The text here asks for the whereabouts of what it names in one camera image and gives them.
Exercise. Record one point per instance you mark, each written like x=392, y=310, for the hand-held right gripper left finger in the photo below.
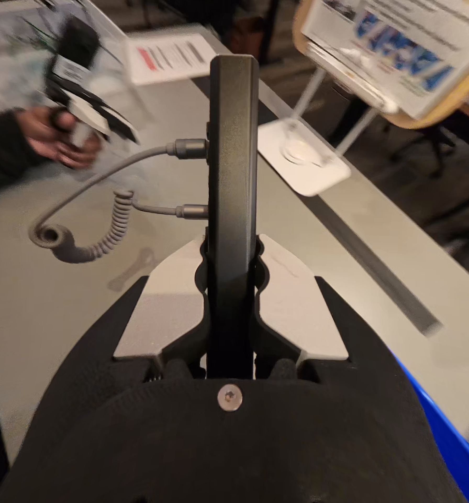
x=164, y=310

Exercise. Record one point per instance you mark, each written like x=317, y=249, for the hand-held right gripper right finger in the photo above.
x=297, y=310

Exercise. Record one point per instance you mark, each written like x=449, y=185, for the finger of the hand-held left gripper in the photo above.
x=87, y=116

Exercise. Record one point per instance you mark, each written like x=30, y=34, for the dark grey power bank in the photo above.
x=232, y=196

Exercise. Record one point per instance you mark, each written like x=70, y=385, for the blue plastic bin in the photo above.
x=454, y=452

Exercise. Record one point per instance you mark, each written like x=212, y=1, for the person's left hand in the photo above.
x=50, y=137

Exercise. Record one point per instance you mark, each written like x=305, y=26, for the clear plastic storage box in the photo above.
x=6, y=47

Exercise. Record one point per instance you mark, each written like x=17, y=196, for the white sheet with red label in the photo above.
x=171, y=59

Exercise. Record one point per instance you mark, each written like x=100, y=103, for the white stand base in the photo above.
x=317, y=180

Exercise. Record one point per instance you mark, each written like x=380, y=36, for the wooden board with printed sheets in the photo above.
x=395, y=47

